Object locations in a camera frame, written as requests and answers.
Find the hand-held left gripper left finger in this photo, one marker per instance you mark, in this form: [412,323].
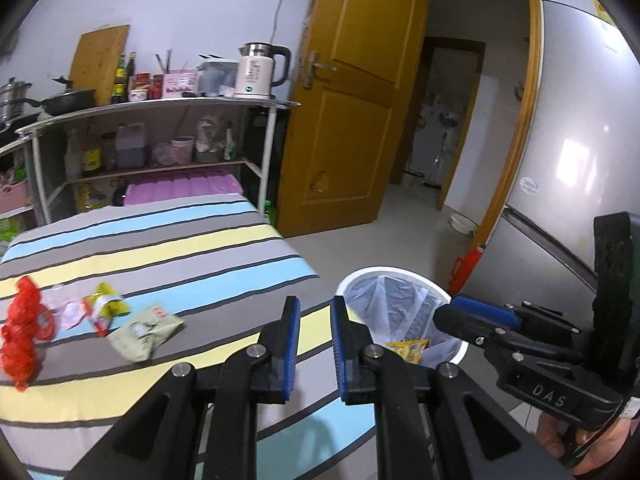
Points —
[291,345]

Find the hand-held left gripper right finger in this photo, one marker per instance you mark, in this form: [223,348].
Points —
[339,350]

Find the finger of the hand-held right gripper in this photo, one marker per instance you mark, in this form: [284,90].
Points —
[465,325]
[482,307]

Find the person's right hand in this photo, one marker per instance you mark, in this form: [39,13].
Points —
[552,425]

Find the red plastic object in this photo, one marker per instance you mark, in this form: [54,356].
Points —
[467,270]

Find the white basin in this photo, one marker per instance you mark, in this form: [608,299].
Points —
[462,225]

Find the round fridge sticker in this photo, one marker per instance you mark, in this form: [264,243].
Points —
[529,185]

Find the green floor bottle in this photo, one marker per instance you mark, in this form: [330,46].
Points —
[269,215]

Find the pale green snack packet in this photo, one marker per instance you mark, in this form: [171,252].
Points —
[142,335]

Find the striped tablecloth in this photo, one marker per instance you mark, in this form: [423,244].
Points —
[175,240]

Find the purple ribbed mat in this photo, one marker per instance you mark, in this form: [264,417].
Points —
[185,187]

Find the yellow and red snack wrapper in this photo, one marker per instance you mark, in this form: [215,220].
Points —
[105,305]

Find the grey refrigerator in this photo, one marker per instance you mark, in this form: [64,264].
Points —
[575,135]

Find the white plastic tub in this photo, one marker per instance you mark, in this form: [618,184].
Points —
[182,151]

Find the white plastic bags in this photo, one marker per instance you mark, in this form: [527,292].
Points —
[209,137]

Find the wooden door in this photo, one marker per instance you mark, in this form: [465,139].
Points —
[350,125]

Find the white foam fruit net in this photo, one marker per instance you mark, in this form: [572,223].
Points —
[67,312]

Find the pink plastic bag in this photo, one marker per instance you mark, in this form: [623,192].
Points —
[162,154]

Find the yellow oil bottle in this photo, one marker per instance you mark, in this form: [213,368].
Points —
[90,199]

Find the dark liquid jug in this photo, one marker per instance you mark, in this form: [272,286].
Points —
[130,149]

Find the dark jar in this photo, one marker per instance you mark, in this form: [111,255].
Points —
[108,152]

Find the red mesh bag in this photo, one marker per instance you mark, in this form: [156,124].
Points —
[20,340]

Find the white metal rack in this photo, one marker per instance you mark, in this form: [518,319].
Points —
[160,105]

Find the white electric kettle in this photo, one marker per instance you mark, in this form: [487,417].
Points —
[255,72]

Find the clear plastic container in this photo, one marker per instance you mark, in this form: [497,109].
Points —
[217,80]

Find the soy sauce bottle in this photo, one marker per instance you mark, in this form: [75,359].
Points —
[92,155]

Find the pink box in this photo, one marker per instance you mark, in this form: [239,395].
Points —
[180,85]

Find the clear plastic bottle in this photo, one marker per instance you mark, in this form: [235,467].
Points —
[73,157]

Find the red sauce jar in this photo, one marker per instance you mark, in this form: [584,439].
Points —
[142,81]
[158,86]

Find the green snack bag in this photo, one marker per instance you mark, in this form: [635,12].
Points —
[9,235]

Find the bundle of chopsticks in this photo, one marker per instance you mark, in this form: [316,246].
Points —
[164,62]

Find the dark glass bottle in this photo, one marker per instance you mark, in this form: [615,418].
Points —
[131,77]

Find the pink plastic basket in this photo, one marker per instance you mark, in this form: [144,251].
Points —
[12,197]

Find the black frying pan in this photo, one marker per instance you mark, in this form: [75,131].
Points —
[67,101]

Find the wooden cutting board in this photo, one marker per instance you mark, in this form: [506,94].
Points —
[97,62]

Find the black induction cooktop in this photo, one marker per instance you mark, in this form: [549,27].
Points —
[17,127]

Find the steel steamer pot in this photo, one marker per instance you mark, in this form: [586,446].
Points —
[12,97]

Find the wooden door frame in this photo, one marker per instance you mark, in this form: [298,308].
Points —
[535,60]

